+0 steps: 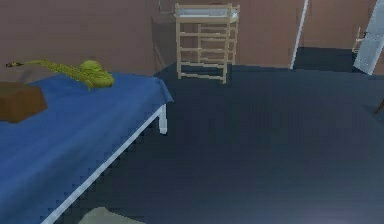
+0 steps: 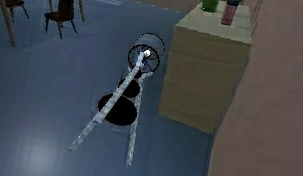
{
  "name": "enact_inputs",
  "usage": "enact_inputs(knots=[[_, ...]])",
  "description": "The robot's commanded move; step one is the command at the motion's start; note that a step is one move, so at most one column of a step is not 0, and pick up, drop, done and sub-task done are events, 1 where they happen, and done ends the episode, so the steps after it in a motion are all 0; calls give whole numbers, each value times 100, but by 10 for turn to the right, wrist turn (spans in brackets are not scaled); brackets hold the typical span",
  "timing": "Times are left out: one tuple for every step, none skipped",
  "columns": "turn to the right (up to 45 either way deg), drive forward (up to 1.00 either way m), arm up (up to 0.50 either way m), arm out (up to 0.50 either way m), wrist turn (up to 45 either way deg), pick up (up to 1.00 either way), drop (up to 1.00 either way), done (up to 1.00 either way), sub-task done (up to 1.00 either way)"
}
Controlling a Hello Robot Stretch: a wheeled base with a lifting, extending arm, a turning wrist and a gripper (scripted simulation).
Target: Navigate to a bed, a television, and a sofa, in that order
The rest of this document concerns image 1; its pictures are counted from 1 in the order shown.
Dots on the pale wooden shelf rack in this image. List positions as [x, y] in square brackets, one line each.
[203, 40]

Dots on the green saxophone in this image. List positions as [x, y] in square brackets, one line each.
[95, 76]

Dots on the pale cloth on floor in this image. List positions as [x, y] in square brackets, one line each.
[103, 217]

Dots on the brown box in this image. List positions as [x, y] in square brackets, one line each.
[18, 101]

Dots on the brown furniture leg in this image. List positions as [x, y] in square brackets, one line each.
[380, 106]

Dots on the white room door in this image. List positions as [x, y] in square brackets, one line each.
[371, 40]

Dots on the blue bed with white frame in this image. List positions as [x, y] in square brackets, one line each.
[76, 133]

